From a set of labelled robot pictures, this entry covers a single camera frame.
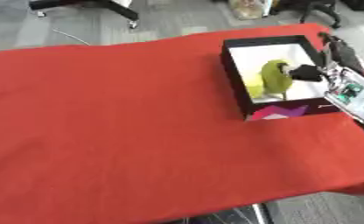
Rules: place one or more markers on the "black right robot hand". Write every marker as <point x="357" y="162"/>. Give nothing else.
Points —
<point x="343" y="54"/>

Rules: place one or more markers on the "green toy pear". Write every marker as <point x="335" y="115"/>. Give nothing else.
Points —
<point x="274" y="78"/>

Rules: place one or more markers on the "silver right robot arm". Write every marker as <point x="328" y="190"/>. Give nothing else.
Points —
<point x="354" y="94"/>

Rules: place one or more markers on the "black box with white inside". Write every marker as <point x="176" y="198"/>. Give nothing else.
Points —
<point x="277" y="75"/>

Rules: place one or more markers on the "pale bag on floor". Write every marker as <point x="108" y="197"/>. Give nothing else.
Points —
<point x="247" y="8"/>

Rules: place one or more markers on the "black office chair base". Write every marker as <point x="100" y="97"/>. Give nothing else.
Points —
<point x="95" y="8"/>

